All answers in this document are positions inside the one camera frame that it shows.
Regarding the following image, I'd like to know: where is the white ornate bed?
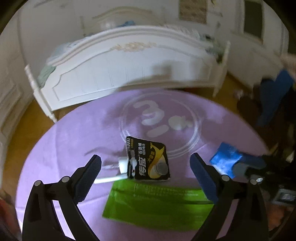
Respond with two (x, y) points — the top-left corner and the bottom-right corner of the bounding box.
(25, 6), (231, 122)

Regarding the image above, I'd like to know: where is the floral window blind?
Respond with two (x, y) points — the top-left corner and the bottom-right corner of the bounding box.
(179, 0), (208, 24)

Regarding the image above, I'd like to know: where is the white framed window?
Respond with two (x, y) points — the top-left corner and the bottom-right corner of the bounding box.
(242, 1), (264, 42)

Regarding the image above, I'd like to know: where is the green plastic wrapper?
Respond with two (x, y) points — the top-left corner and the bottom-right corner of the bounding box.
(102, 180), (214, 232)

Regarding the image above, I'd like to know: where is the black battery package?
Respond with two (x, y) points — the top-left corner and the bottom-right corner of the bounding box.
(126, 136), (171, 181)

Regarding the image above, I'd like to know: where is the white built-in wardrobe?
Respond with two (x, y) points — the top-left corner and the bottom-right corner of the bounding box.
(1, 14), (32, 164)

